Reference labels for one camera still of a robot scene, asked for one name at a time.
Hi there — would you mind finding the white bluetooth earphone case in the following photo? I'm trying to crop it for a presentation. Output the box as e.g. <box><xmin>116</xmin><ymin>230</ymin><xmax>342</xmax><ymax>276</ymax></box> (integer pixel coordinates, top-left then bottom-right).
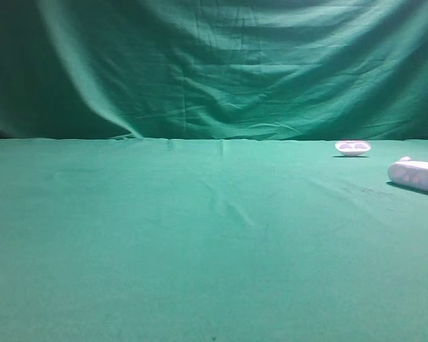
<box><xmin>387</xmin><ymin>156</ymin><xmax>428</xmax><ymax>192</ymax></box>

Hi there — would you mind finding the green table cloth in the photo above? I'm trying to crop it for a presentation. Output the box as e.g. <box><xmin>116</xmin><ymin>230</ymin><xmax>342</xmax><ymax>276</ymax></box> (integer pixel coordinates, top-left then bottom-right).
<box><xmin>0</xmin><ymin>139</ymin><xmax>428</xmax><ymax>341</ymax></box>

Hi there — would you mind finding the white open earphone case lid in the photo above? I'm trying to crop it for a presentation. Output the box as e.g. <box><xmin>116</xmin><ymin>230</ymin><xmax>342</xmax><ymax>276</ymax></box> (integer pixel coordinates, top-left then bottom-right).
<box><xmin>335</xmin><ymin>140</ymin><xmax>371</xmax><ymax>157</ymax></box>

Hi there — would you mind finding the green backdrop curtain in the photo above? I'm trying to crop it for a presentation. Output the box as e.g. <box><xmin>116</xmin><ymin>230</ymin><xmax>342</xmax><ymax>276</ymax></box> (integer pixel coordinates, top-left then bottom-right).
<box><xmin>0</xmin><ymin>1</ymin><xmax>428</xmax><ymax>140</ymax></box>

